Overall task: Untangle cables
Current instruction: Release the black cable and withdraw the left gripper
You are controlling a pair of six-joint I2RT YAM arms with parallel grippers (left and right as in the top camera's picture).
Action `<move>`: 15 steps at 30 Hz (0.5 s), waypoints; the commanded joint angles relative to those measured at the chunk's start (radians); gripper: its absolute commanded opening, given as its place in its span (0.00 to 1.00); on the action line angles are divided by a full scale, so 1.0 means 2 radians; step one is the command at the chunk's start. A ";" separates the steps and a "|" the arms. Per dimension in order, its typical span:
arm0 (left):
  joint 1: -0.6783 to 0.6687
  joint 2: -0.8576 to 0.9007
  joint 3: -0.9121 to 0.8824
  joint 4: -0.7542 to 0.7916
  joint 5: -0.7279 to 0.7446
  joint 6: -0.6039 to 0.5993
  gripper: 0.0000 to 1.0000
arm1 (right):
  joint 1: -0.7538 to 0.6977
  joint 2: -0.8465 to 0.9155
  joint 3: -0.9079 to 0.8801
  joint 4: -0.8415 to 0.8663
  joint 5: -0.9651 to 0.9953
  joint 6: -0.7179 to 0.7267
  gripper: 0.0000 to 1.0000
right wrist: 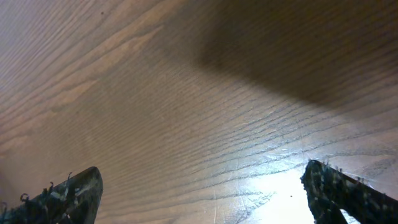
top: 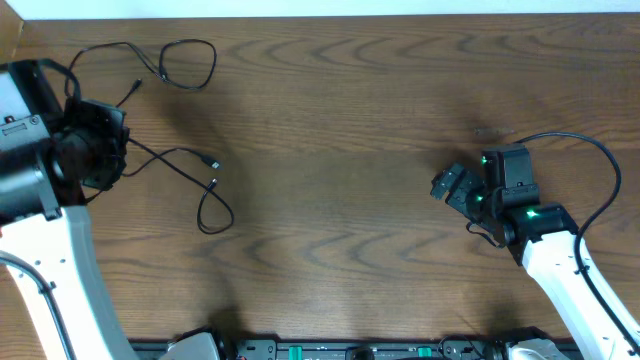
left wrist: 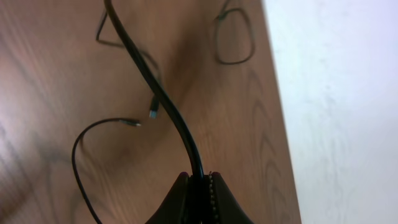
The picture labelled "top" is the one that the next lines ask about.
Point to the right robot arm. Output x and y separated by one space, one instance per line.
503 206

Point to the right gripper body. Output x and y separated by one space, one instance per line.
469 195

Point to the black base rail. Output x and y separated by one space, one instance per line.
278 350

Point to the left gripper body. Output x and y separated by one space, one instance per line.
103 127

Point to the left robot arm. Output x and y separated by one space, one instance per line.
46 236

